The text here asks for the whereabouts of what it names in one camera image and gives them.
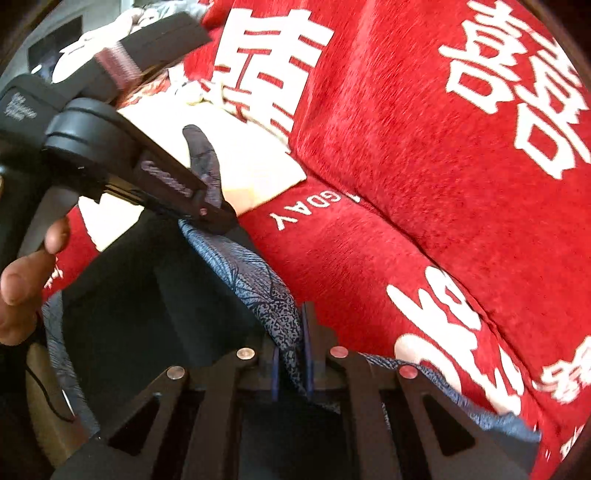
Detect black fleece-lined pants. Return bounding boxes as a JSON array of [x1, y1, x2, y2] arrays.
[[41, 124, 541, 458]]

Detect person left hand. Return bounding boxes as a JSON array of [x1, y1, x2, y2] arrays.
[[1, 217, 70, 346]]

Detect grey plush toy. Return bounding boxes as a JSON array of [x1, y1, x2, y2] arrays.
[[135, 0, 211, 25]]

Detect red bed sheet with characters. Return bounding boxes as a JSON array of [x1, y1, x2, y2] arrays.
[[41, 91, 591, 480]]

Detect red folded quilt with characters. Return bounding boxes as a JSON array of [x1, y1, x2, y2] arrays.
[[184, 0, 591, 388]]

